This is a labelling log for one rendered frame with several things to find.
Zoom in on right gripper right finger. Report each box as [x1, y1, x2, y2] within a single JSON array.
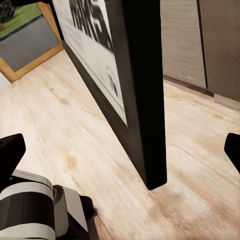
[[224, 132, 240, 173]]

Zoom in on poster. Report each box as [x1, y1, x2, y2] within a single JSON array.
[[48, 0, 167, 191]]

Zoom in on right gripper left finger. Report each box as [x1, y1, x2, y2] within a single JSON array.
[[0, 133, 26, 193]]

